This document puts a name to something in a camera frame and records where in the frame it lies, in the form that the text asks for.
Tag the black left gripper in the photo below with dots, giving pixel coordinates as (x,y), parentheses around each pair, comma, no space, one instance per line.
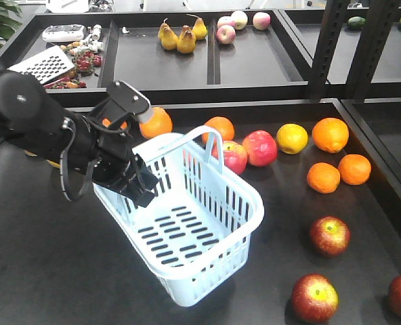
(123,171)

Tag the light blue plastic basket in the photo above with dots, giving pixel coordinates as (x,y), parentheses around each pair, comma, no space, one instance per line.
(196,231)

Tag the red yellow apple front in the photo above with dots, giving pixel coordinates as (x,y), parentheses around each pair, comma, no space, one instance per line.
(314,299)

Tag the orange behind apples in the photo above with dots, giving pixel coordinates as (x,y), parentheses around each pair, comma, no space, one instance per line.
(223,125)

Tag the orange with knob top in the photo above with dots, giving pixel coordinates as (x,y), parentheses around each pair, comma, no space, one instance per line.
(106,122)

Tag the large orange back row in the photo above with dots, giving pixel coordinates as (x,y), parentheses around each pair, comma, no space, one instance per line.
(159,124)

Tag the white perforated grater board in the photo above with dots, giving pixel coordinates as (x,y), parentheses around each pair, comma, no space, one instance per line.
(45,65)

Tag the red apple left pair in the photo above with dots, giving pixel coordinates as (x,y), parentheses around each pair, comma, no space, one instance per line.
(235,156)

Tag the red apple pair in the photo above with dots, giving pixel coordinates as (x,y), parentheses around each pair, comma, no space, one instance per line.
(235,156)
(261,148)

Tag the brown pear left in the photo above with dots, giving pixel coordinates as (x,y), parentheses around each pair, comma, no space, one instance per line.
(167,37)

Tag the brown pear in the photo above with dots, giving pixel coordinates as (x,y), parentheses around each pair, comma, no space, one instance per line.
(199,29)
(186,42)
(167,37)

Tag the brown pear middle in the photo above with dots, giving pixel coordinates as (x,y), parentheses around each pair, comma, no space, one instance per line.
(186,42)

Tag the red apple right pair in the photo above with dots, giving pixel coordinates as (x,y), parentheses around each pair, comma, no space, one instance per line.
(261,148)

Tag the brown pear right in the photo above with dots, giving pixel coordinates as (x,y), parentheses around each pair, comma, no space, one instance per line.
(199,29)

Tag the pink peach apple front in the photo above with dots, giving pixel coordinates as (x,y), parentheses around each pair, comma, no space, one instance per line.
(225,34)

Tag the yellow orange citrus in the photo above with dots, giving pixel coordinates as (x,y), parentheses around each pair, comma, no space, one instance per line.
(292,138)

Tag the pale apple back middle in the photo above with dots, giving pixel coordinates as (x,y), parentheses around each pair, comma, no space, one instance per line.
(240,19)

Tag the pink apple back right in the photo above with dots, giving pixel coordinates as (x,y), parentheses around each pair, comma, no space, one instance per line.
(261,20)

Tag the small orange lower left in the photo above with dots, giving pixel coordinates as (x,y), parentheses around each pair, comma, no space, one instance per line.
(323,177)

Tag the small orange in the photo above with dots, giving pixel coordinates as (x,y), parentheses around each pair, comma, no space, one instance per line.
(323,177)
(354,169)

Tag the black wooden produce stand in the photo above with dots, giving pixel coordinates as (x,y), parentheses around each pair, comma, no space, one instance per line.
(64,262)

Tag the large orange right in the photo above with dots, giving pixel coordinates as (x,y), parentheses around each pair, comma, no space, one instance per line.
(330,135)

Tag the red apple middle right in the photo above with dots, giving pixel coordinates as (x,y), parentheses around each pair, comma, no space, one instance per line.
(330,236)

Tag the small orange lower right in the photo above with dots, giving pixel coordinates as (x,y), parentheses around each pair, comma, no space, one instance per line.
(354,169)

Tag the black rack upright post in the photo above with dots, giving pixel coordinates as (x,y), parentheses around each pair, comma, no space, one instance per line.
(366,51)

